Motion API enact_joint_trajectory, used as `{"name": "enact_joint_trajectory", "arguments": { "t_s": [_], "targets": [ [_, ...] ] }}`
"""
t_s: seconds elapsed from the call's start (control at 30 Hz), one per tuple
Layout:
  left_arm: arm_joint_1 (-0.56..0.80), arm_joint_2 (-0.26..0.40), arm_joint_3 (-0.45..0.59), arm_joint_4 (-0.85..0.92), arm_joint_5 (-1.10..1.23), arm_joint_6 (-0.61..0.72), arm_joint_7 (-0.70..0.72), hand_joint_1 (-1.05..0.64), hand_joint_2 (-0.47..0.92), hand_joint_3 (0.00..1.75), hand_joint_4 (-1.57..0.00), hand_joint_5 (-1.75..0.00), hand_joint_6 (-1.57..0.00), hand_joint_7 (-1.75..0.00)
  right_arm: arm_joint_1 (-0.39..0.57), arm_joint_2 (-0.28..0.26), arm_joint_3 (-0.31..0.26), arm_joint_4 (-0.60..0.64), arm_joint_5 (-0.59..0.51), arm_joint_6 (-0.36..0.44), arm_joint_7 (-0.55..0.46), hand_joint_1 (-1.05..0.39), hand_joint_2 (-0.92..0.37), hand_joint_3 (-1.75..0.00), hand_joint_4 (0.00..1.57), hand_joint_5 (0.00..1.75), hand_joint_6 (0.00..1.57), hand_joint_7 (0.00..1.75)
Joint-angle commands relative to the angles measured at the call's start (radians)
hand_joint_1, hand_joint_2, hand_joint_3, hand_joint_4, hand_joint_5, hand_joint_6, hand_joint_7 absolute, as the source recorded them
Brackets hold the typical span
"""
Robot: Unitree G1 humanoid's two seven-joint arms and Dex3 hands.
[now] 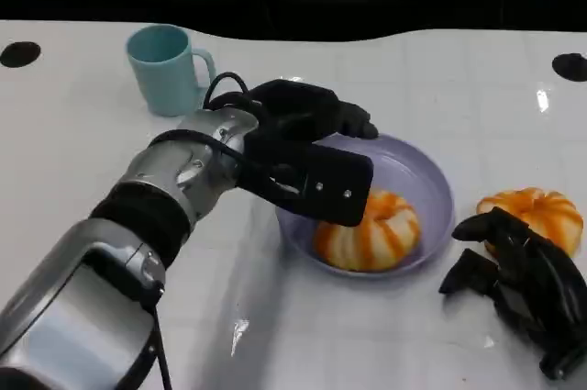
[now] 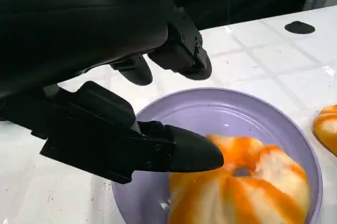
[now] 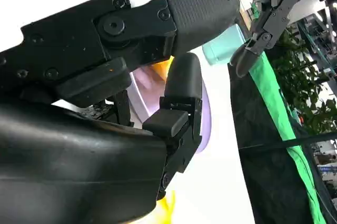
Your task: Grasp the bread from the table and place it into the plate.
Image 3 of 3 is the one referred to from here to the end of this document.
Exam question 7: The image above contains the pale green mug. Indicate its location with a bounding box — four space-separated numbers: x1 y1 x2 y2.
202 23 247 66

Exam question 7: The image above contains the orange and white bread roll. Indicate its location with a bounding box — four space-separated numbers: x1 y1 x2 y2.
149 56 173 82

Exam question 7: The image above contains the dark metal rack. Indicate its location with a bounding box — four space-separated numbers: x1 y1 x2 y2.
297 0 337 77

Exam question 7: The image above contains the green leafy plant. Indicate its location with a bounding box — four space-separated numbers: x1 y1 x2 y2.
272 25 337 137

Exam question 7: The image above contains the green cloth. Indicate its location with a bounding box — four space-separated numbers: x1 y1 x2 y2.
249 1 328 224

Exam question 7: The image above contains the black cloth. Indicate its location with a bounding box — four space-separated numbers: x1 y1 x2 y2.
228 55 337 224

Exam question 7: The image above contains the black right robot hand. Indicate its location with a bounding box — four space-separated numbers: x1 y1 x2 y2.
0 0 241 224

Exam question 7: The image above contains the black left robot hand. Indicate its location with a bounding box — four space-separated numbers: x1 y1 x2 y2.
214 0 308 77

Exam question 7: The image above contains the lilac plate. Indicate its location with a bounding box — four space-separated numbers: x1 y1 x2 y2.
130 62 213 154

